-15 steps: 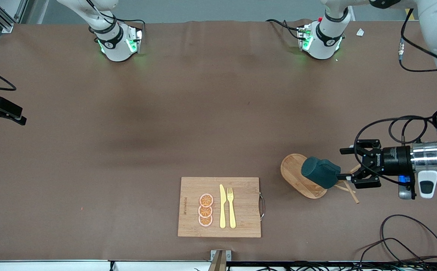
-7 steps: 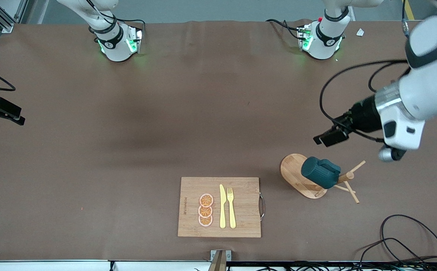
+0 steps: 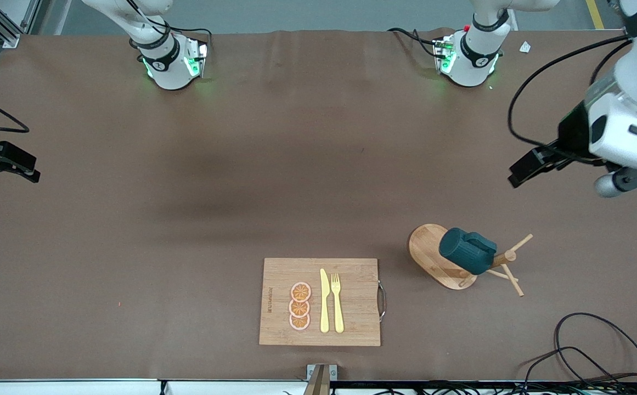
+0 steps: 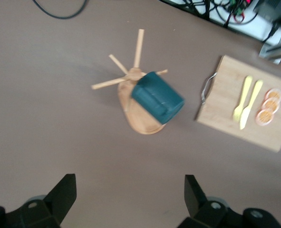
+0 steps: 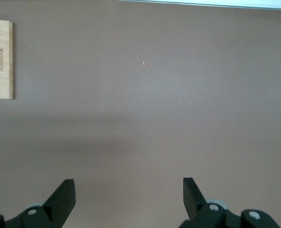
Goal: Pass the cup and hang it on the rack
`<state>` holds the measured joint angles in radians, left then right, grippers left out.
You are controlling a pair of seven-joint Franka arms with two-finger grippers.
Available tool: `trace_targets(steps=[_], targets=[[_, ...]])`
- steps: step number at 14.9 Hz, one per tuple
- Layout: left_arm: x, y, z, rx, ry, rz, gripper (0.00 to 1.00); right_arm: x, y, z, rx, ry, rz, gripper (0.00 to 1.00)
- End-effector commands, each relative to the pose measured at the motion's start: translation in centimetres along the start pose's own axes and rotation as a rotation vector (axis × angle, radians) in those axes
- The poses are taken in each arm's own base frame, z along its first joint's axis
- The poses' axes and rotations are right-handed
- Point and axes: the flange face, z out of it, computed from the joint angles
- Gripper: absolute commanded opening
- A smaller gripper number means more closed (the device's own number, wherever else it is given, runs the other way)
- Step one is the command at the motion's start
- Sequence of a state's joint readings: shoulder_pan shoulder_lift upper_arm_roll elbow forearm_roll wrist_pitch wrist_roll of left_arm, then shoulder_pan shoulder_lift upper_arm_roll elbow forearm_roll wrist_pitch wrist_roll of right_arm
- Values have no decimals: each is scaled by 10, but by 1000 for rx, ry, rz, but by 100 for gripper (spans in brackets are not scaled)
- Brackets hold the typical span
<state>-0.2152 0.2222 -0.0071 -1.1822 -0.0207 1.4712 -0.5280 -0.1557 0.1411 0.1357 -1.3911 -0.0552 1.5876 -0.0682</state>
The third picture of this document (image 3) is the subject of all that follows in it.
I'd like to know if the dark teal ribbed cup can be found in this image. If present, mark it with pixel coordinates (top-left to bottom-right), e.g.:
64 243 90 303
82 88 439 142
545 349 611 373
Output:
439 228 498 276

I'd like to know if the wooden mug rack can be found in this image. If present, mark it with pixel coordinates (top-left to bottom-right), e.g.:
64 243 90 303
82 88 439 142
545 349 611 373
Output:
408 223 534 297

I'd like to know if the yellow plastic fork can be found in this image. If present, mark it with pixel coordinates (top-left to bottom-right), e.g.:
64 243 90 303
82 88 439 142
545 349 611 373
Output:
331 273 345 334

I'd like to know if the yellow plastic knife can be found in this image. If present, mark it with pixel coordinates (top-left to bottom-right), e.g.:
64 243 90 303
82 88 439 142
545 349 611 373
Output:
319 268 330 334

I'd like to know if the black looped cable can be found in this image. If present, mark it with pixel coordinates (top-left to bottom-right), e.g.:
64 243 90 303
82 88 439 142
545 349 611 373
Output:
554 313 637 385

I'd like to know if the black left arm base cable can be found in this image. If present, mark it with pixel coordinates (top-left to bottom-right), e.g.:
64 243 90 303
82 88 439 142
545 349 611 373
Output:
387 27 441 58

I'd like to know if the black arm base cable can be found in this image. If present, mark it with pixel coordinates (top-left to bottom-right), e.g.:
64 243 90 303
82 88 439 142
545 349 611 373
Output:
387 27 441 58
167 26 213 47

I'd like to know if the black right arm base cable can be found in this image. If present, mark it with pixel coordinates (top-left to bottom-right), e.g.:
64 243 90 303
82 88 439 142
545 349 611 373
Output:
167 26 213 47

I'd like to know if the bamboo cutting board, metal handle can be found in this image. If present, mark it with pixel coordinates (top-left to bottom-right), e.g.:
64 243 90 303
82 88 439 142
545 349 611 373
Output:
258 258 387 347

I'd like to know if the metal table edge bracket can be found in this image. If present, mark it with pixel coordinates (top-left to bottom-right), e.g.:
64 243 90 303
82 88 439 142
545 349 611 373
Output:
306 363 339 395

